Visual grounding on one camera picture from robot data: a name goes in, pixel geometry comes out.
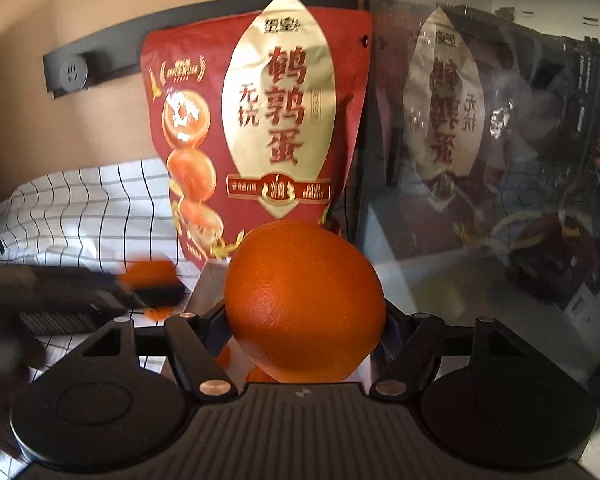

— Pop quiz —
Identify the orange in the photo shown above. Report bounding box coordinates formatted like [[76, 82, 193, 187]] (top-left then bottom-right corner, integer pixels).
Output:
[[245, 365, 282, 386], [223, 219, 387, 384], [119, 259, 177, 322]]

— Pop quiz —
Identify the black wall socket rail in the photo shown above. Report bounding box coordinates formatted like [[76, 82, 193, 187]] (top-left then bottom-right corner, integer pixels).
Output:
[[42, 0, 362, 94]]

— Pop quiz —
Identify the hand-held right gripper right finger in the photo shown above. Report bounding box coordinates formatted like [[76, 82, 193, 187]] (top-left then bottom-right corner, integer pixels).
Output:
[[369, 299, 524, 398]]

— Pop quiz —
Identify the white checked cloth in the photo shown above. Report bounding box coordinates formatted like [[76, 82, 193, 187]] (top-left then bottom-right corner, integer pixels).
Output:
[[0, 156, 203, 480]]

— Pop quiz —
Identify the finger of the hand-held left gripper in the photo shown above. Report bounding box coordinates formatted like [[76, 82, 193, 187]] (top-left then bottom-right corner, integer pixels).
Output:
[[116, 279, 186, 309]]

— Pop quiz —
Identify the black monitor screen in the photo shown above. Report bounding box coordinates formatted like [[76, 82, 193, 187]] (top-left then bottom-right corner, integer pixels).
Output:
[[355, 0, 600, 397]]

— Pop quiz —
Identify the red snack bag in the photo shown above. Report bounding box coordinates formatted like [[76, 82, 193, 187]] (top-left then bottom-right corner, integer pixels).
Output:
[[140, 0, 374, 275]]

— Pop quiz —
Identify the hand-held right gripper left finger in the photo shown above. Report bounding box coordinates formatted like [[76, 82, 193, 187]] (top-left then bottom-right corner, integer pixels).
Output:
[[79, 304, 239, 403]]

